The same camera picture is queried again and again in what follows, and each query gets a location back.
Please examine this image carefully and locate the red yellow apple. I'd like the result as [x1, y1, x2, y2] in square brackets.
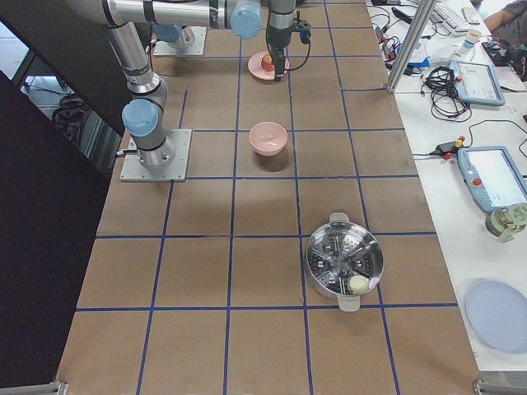
[260, 53, 274, 72]

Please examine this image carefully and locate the far teach pendant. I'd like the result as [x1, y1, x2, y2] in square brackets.
[449, 61, 506, 106]

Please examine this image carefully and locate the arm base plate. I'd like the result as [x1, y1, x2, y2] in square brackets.
[119, 129, 193, 182]
[153, 25, 207, 58]

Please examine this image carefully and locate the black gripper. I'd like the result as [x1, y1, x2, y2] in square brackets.
[266, 28, 311, 82]

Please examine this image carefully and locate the steel steamer pot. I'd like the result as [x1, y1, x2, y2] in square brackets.
[305, 212, 384, 312]

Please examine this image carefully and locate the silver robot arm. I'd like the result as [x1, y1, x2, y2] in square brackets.
[67, 1, 232, 179]
[143, 1, 311, 81]

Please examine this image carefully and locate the pink bowl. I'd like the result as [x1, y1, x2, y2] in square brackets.
[249, 122, 287, 156]

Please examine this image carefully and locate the pink plate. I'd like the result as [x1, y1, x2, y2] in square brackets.
[248, 51, 274, 81]

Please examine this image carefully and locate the teach pendant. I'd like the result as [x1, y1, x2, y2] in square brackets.
[449, 61, 506, 106]
[457, 146, 526, 213]

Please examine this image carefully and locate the near teach pendant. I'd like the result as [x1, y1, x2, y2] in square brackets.
[457, 146, 526, 213]

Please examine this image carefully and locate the white keyboard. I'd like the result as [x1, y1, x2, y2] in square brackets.
[430, 2, 471, 36]

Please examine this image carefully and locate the glass jar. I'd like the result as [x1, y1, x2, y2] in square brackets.
[485, 203, 526, 242]

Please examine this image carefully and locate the paper cup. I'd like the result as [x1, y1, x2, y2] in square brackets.
[457, 29, 482, 55]

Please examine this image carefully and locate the aluminium frame post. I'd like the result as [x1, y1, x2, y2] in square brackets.
[385, 0, 436, 93]

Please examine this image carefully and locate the black cable bundle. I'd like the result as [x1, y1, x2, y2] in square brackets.
[422, 67, 472, 121]

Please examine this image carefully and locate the blue plate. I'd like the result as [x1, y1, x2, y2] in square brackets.
[464, 281, 526, 354]

